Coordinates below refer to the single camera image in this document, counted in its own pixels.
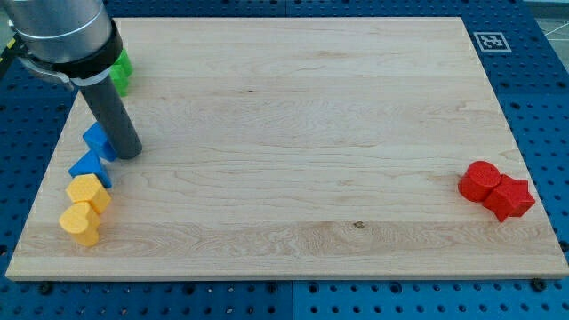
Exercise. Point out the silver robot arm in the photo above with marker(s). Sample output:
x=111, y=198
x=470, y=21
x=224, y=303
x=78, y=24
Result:
x=73, y=43

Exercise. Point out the blue triangle block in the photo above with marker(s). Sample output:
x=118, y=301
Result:
x=90, y=163

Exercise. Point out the red star block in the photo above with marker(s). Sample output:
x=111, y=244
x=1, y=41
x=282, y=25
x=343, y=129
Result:
x=510, y=198

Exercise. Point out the wooden board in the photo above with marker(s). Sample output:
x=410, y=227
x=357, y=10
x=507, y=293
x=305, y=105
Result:
x=295, y=149

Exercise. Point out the green block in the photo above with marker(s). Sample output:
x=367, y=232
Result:
x=120, y=72

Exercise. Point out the blue cube block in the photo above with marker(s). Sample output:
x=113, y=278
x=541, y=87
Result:
x=97, y=140

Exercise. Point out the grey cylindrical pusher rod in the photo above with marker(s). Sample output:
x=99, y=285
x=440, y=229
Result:
x=108, y=109

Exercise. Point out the red cylinder block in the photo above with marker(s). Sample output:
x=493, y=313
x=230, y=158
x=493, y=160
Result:
x=479, y=180

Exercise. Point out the yellow hexagon block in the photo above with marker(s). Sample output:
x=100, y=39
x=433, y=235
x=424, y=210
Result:
x=88, y=188

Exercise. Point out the yellow heart block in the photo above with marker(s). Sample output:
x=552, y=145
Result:
x=81, y=222

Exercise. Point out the white fiducial marker tag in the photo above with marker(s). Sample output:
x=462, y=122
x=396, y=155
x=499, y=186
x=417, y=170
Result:
x=488, y=41

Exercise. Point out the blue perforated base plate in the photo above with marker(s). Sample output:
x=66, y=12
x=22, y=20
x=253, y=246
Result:
x=531, y=85

